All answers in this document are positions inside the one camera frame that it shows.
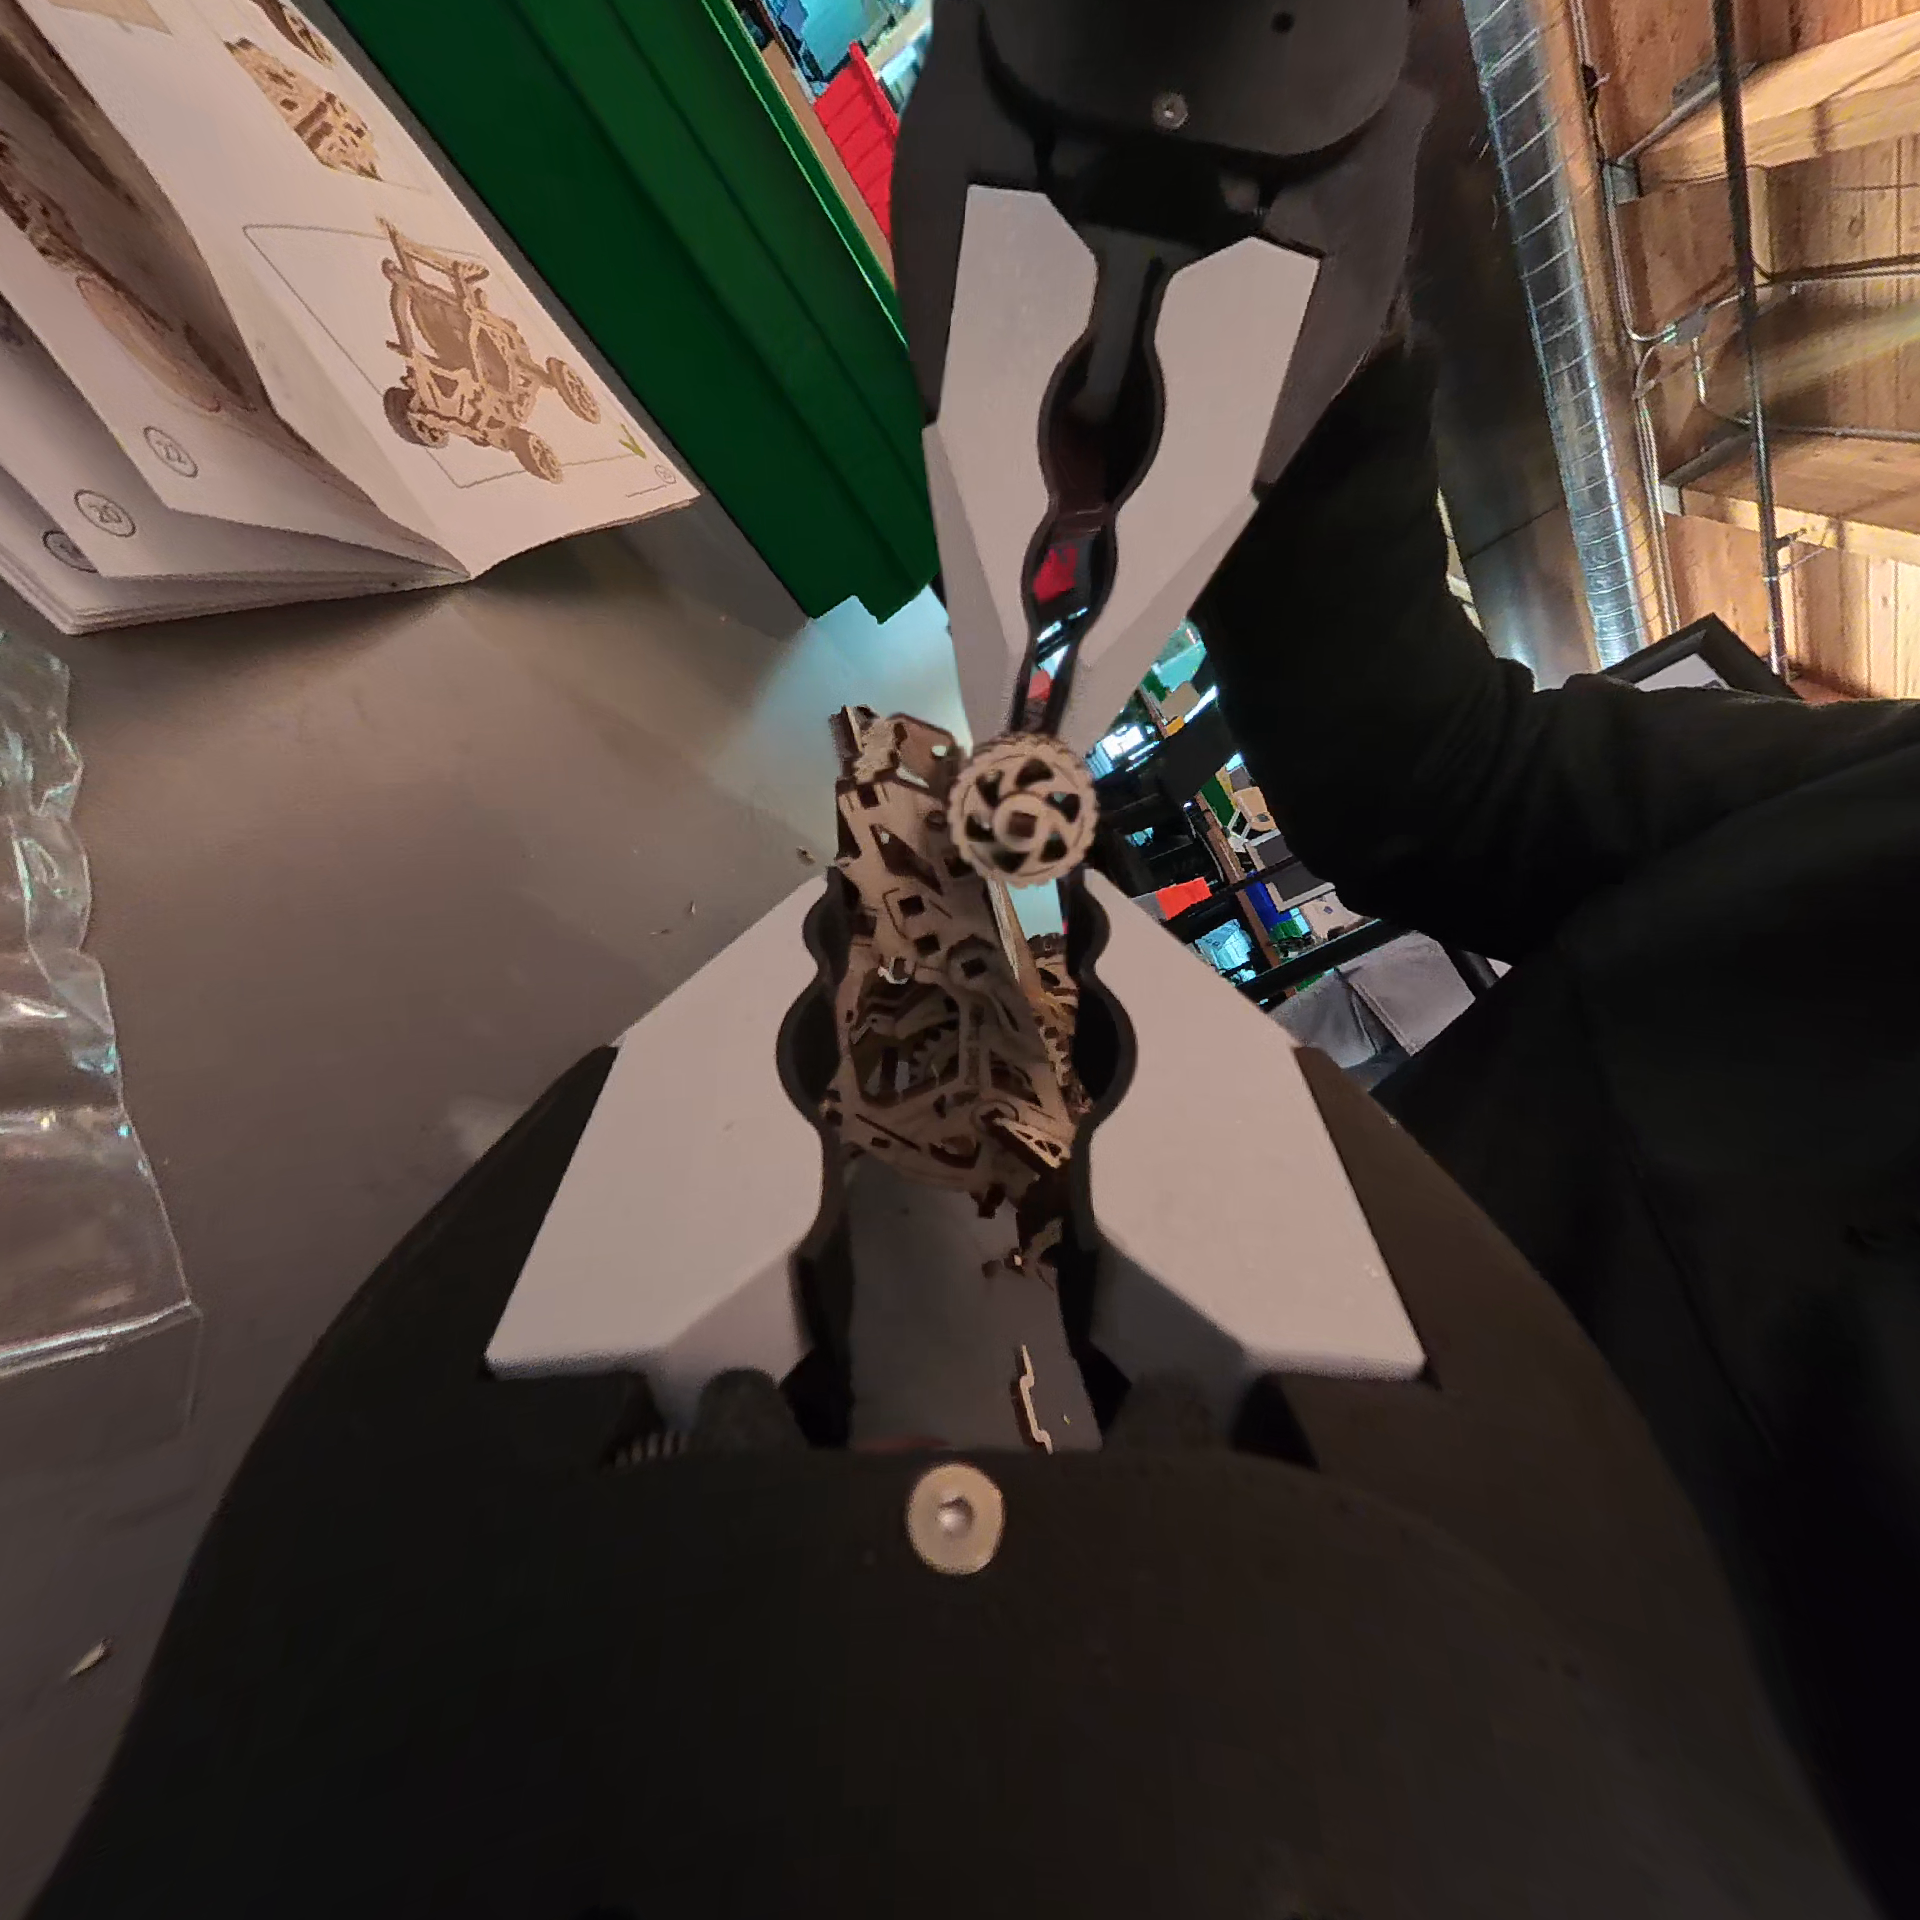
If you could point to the red plastic bin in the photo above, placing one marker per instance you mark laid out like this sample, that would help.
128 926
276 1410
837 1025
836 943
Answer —
863 129

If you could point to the green plastic bin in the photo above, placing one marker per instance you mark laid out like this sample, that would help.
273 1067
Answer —
675 225

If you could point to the clear plastic bag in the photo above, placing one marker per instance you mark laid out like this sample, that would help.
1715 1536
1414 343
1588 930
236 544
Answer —
77 1124

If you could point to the wooden model buggy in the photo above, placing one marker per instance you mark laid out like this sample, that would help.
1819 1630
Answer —
931 1020

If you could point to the assembly instruction booklet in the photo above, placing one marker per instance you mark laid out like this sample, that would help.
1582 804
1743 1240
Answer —
224 300

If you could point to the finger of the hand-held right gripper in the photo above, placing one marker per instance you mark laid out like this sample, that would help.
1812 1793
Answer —
1214 406
991 375

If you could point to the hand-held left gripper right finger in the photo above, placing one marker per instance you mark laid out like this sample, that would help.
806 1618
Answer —
1245 1200

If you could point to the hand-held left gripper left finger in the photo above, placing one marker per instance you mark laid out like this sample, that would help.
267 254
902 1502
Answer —
675 1200

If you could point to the person's right forearm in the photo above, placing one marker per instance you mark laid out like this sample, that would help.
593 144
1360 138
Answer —
1424 721

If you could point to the person's black-clothed body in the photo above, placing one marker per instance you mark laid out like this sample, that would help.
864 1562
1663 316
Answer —
1725 1348

